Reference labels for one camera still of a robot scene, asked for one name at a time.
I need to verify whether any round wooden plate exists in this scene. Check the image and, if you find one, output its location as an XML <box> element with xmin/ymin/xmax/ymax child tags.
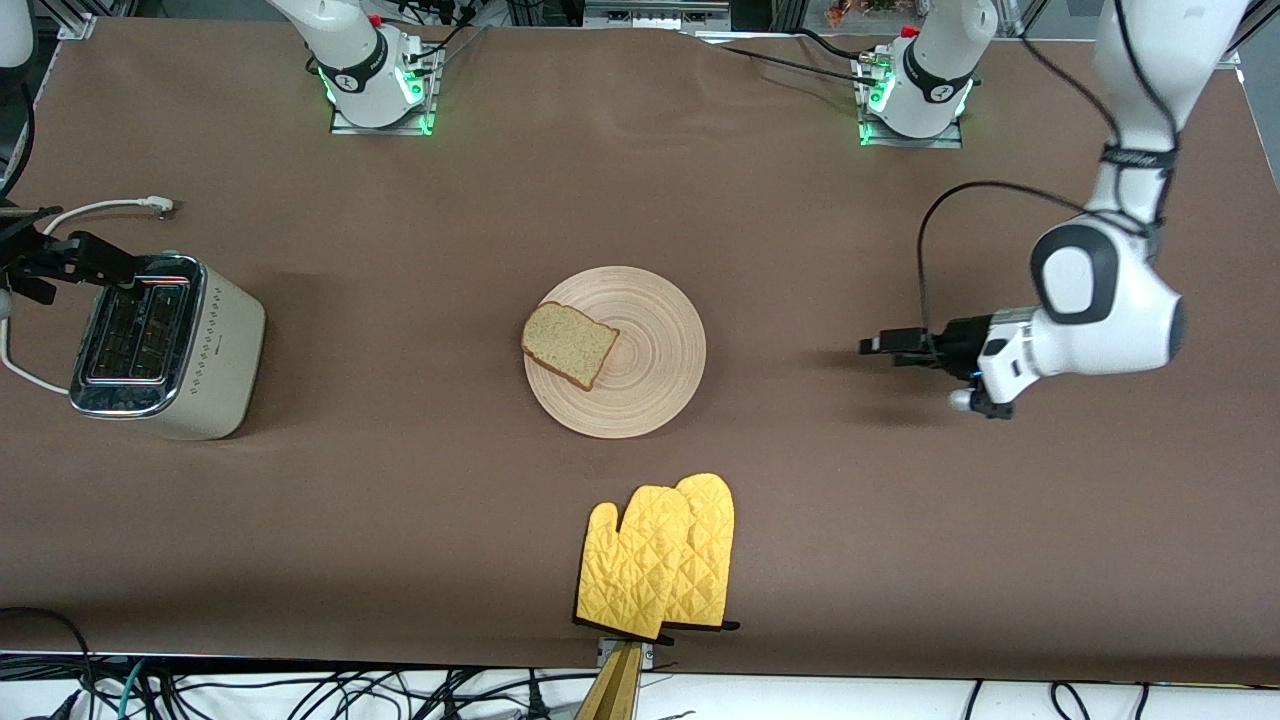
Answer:
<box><xmin>523</xmin><ymin>265</ymin><xmax>707</xmax><ymax>440</ymax></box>

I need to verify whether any brown bread slice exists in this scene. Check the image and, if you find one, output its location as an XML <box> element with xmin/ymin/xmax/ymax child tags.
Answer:
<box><xmin>521</xmin><ymin>302</ymin><xmax>620</xmax><ymax>392</ymax></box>

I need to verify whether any cream and chrome toaster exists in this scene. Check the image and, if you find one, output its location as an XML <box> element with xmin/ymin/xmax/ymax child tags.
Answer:
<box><xmin>68</xmin><ymin>252</ymin><xmax>267</xmax><ymax>442</ymax></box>

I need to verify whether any yellow quilted oven mitt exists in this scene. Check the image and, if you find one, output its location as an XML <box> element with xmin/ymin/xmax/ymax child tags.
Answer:
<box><xmin>664</xmin><ymin>473</ymin><xmax>742</xmax><ymax>633</ymax></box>
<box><xmin>574</xmin><ymin>485</ymin><xmax>701</xmax><ymax>643</ymax></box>

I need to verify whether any brown table cover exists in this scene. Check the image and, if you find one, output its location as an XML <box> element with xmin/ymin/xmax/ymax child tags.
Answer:
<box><xmin>0</xmin><ymin>15</ymin><xmax>1280</xmax><ymax>687</ymax></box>

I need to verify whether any grey power strip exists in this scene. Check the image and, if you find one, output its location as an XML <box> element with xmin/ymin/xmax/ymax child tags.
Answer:
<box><xmin>583</xmin><ymin>0</ymin><xmax>732</xmax><ymax>31</ymax></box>

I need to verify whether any white toaster power cable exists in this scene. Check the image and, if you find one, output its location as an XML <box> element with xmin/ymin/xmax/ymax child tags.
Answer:
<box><xmin>0</xmin><ymin>196</ymin><xmax>177</xmax><ymax>394</ymax></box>

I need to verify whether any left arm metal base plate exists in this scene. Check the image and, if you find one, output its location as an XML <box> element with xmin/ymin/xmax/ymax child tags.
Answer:
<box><xmin>856</xmin><ymin>52</ymin><xmax>967</xmax><ymax>150</ymax></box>

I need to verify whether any aluminium frame profile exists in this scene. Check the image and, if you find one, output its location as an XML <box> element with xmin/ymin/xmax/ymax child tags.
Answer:
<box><xmin>1218</xmin><ymin>0</ymin><xmax>1280</xmax><ymax>71</ymax></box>
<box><xmin>40</xmin><ymin>0</ymin><xmax>136</xmax><ymax>41</ymax></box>

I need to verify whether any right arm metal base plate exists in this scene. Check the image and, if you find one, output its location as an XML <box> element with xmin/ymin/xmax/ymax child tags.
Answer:
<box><xmin>329</xmin><ymin>38</ymin><xmax>442</xmax><ymax>137</ymax></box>

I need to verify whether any black base cable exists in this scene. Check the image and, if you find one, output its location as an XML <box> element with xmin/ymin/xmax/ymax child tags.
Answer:
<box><xmin>405</xmin><ymin>15</ymin><xmax>491</xmax><ymax>77</ymax></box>
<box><xmin>712</xmin><ymin>43</ymin><xmax>881</xmax><ymax>89</ymax></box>
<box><xmin>792</xmin><ymin>27</ymin><xmax>873</xmax><ymax>63</ymax></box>

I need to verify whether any black looped cable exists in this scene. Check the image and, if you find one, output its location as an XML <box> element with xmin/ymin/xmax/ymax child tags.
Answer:
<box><xmin>0</xmin><ymin>606</ymin><xmax>101</xmax><ymax>720</ymax></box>

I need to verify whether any small metal bracket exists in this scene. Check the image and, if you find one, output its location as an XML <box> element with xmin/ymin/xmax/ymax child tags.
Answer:
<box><xmin>597</xmin><ymin>637</ymin><xmax>657</xmax><ymax>672</ymax></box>

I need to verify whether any teal cable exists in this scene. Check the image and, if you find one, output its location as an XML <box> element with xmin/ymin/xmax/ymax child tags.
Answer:
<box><xmin>118</xmin><ymin>657</ymin><xmax>151</xmax><ymax>720</ymax></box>

